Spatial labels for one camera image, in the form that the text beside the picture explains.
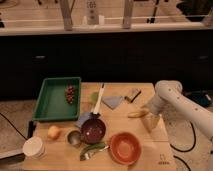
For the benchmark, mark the green pepper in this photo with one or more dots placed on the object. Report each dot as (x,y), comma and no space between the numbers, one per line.
(91,148)

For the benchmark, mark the yellow banana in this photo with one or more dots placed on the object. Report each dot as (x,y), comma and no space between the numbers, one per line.
(140,113)

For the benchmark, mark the small brown box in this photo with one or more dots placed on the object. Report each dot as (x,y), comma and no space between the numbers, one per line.
(132,95)

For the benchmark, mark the green plastic tray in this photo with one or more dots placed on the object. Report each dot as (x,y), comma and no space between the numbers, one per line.
(52,104)

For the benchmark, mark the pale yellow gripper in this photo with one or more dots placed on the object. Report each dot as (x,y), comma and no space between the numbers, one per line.
(150,121)

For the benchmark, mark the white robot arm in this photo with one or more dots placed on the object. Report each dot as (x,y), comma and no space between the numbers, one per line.
(170,91)

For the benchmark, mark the red grape bunch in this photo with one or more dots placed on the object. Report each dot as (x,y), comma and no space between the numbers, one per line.
(69,94)

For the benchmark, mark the white paper cup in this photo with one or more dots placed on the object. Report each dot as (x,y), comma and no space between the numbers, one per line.
(34,147)

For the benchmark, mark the small metal cup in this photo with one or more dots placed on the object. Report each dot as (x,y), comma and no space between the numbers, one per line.
(74,138)

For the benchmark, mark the orange fruit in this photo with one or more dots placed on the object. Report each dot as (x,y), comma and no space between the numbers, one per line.
(53,132)

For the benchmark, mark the blue cloth under pan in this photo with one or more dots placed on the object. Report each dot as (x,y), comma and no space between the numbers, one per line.
(82,119)

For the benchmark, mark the red bowl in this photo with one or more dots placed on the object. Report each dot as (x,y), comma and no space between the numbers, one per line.
(124,148)

